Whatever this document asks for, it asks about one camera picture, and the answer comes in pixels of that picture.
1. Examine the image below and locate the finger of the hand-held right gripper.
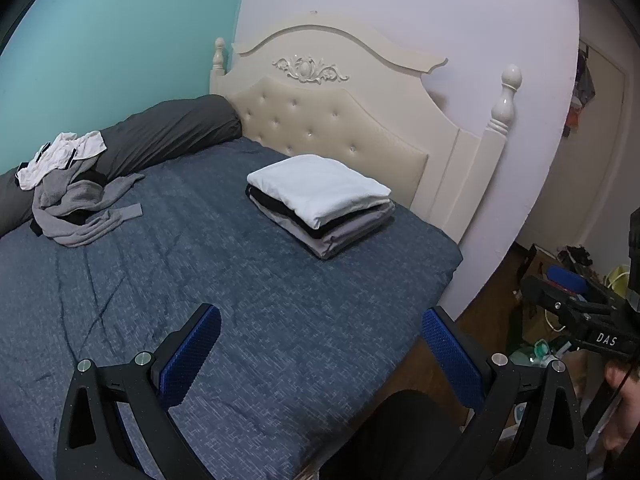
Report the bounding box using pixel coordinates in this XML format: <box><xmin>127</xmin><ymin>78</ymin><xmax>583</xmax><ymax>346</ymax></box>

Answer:
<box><xmin>521</xmin><ymin>275</ymin><xmax>608</xmax><ymax>328</ymax></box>
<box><xmin>546</xmin><ymin>266</ymin><xmax>626</xmax><ymax>308</ymax></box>

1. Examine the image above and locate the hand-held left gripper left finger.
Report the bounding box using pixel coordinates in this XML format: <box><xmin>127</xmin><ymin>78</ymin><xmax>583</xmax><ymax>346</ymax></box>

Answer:
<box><xmin>56</xmin><ymin>303</ymin><xmax>222</xmax><ymax>480</ymax></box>

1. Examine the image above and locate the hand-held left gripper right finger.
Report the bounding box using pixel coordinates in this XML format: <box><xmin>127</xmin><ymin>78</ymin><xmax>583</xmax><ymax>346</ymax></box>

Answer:
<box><xmin>421</xmin><ymin>306</ymin><xmax>588</xmax><ymax>480</ymax></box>

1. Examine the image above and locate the white long-sleeve shirt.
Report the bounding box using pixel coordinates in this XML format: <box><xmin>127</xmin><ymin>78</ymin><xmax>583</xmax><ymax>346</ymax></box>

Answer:
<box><xmin>246</xmin><ymin>155</ymin><xmax>392</xmax><ymax>229</ymax></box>

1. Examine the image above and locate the person's right hand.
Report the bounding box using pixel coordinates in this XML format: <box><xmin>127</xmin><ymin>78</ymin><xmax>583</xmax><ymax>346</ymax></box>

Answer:
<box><xmin>601</xmin><ymin>357</ymin><xmax>640</xmax><ymax>453</ymax></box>

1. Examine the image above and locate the brown cardboard box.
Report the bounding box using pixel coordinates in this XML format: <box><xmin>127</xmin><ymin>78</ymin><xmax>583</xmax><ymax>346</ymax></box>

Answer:
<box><xmin>517</xmin><ymin>244</ymin><xmax>563</xmax><ymax>291</ymax></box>

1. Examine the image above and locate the person's dark clothing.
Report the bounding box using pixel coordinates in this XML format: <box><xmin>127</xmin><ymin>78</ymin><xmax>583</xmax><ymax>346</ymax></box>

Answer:
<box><xmin>320</xmin><ymin>389</ymin><xmax>476</xmax><ymax>480</ymax></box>

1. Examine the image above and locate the white door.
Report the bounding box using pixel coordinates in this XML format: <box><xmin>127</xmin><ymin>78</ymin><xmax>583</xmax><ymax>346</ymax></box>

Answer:
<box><xmin>520</xmin><ymin>37</ymin><xmax>640</xmax><ymax>281</ymax></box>

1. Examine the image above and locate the folded black and grey garment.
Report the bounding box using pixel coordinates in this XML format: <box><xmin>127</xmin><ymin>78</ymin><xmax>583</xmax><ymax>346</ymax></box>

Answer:
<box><xmin>245</xmin><ymin>185</ymin><xmax>396</xmax><ymax>261</ymax></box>

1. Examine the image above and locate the colourful hanging bag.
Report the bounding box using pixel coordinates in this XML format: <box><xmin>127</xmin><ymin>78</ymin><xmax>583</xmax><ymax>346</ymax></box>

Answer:
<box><xmin>562</xmin><ymin>45</ymin><xmax>597</xmax><ymax>138</ymax></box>

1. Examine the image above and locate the dark grey long pillow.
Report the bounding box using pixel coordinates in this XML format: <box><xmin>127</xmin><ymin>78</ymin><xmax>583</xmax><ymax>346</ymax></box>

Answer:
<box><xmin>0</xmin><ymin>94</ymin><xmax>244</xmax><ymax>238</ymax></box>

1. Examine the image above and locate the white shirt with black trim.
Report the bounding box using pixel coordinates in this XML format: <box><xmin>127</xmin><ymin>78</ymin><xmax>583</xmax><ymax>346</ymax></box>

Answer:
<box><xmin>15</xmin><ymin>131</ymin><xmax>108</xmax><ymax>191</ymax></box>

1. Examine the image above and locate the cream tufted headboard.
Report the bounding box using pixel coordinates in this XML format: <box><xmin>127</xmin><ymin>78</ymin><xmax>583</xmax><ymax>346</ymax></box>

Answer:
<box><xmin>209</xmin><ymin>12</ymin><xmax>523</xmax><ymax>246</ymax></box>

